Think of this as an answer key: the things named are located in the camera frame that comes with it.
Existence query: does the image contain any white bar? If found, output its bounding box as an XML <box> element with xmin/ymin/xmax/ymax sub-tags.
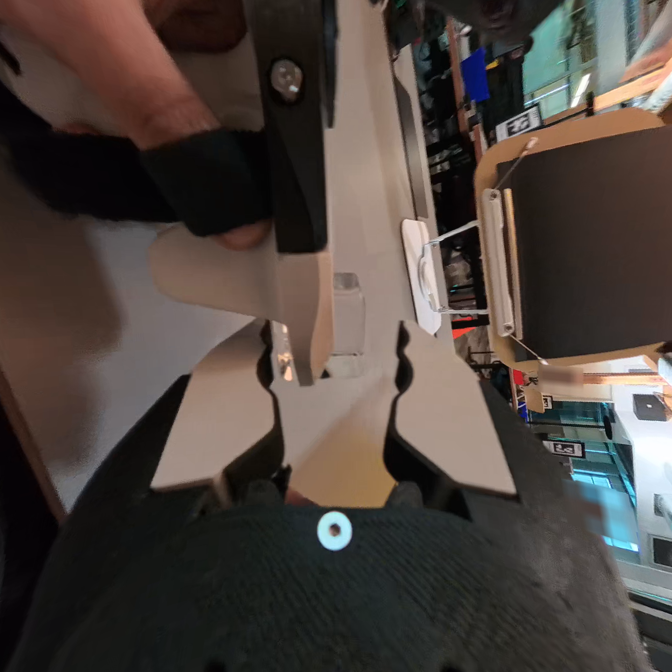
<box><xmin>479</xmin><ymin>188</ymin><xmax>519</xmax><ymax>338</ymax></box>

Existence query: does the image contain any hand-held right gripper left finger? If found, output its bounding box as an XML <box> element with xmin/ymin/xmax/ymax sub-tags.
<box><xmin>149</xmin><ymin>320</ymin><xmax>292</xmax><ymax>506</ymax></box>

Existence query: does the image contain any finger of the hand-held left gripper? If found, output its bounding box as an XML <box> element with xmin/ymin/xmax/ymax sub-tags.
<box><xmin>273</xmin><ymin>251</ymin><xmax>335</xmax><ymax>387</ymax></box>

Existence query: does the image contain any grey desk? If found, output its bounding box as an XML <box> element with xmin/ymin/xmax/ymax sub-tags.
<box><xmin>0</xmin><ymin>0</ymin><xmax>456</xmax><ymax>520</ymax></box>

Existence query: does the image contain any metal wire stand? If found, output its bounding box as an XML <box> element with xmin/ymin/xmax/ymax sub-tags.
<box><xmin>423</xmin><ymin>219</ymin><xmax>492</xmax><ymax>317</ymax></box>

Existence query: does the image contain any blue sheet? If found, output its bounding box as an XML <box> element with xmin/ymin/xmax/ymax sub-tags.
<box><xmin>460</xmin><ymin>46</ymin><xmax>491</xmax><ymax>104</ymax></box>

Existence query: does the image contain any clear acrylic cube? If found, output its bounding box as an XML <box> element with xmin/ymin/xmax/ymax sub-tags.
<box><xmin>269</xmin><ymin>272</ymin><xmax>366</xmax><ymax>382</ymax></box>

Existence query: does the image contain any cardboard-framed black board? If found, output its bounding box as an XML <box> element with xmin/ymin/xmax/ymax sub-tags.
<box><xmin>474</xmin><ymin>109</ymin><xmax>672</xmax><ymax>380</ymax></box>

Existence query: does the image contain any white cabinet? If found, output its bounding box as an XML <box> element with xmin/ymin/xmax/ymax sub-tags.
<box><xmin>606</xmin><ymin>382</ymin><xmax>672</xmax><ymax>583</ymax></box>

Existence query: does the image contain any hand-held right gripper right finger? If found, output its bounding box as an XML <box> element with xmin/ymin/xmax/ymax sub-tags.
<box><xmin>382</xmin><ymin>320</ymin><xmax>519</xmax><ymax>520</ymax></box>

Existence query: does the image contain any person's left hand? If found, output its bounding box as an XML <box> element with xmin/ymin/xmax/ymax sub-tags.
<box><xmin>0</xmin><ymin>0</ymin><xmax>274</xmax><ymax>252</ymax></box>

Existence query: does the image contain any dark flat panel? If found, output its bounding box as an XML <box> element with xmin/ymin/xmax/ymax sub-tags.
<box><xmin>393</xmin><ymin>72</ymin><xmax>438</xmax><ymax>220</ymax></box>

